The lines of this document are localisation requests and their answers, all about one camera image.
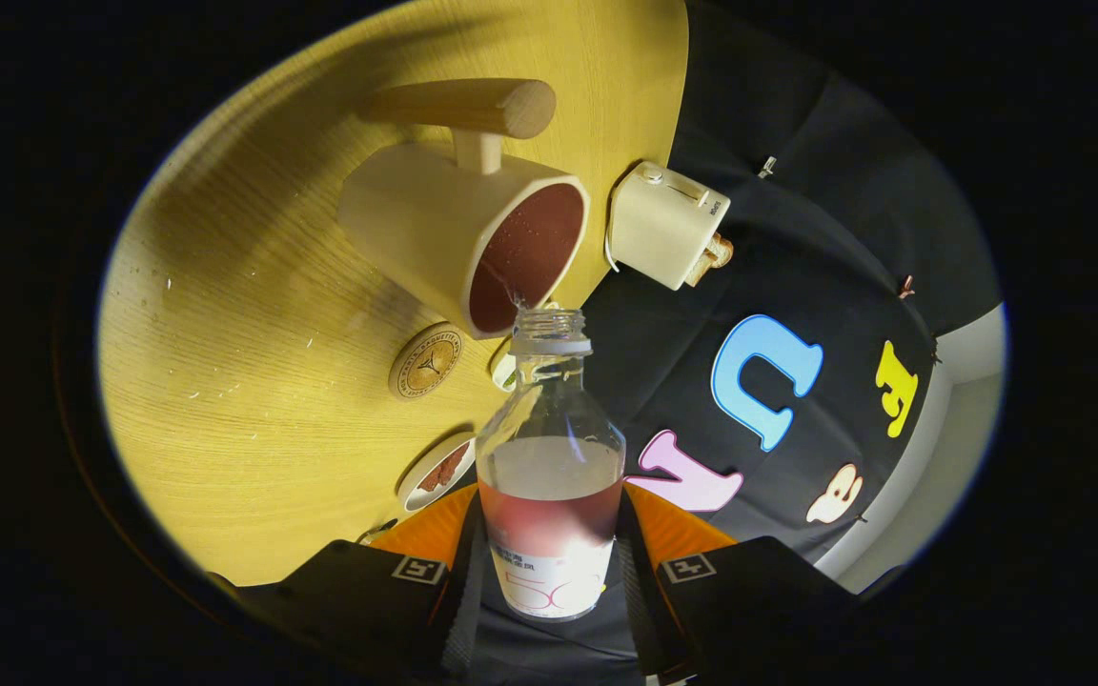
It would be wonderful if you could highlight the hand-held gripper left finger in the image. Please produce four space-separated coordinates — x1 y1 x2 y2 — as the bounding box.
211 484 488 686

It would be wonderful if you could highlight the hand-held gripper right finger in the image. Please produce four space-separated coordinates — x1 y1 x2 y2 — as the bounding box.
616 481 903 686

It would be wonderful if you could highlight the clear juice bottle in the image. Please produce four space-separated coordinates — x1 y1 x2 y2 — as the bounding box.
476 307 627 621

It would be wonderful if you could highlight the round brown coaster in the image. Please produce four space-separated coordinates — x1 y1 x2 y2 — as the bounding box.
388 322 464 401

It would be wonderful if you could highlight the cream cup with wooden handle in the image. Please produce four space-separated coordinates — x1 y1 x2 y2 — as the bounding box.
337 78 592 341

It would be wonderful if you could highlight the white round plate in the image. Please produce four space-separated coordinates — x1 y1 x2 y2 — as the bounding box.
396 432 478 515

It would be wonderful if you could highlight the red meat piece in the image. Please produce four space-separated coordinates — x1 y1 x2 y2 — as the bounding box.
416 443 472 493

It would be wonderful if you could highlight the white divided grain dish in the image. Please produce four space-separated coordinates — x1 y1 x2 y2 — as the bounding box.
490 338 521 393

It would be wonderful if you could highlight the wooden table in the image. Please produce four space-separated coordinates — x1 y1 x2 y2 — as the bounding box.
96 0 690 587

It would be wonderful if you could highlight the toast slice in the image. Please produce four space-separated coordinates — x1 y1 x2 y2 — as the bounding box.
684 234 734 287

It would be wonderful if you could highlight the cream toaster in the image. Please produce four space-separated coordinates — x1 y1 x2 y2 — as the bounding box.
606 161 734 292

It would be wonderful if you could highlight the black backdrop cloth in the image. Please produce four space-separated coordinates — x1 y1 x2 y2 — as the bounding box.
473 0 1003 686

